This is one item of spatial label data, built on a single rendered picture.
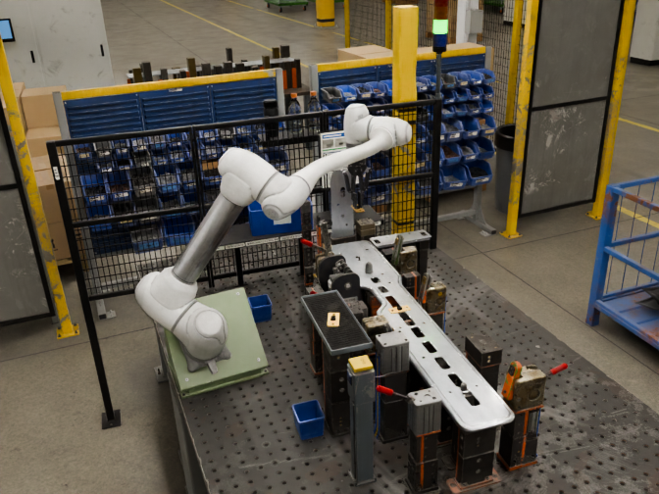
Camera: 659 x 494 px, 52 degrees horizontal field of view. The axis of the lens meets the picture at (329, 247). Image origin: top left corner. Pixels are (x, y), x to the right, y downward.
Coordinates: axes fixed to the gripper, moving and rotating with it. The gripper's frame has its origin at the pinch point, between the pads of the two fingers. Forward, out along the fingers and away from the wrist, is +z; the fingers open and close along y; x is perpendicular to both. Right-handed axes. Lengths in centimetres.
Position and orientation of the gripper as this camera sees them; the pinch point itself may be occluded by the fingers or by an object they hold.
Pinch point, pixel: (357, 199)
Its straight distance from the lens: 290.2
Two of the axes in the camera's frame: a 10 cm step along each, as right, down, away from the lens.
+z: 0.3, 9.0, 4.3
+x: -3.0, -4.0, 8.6
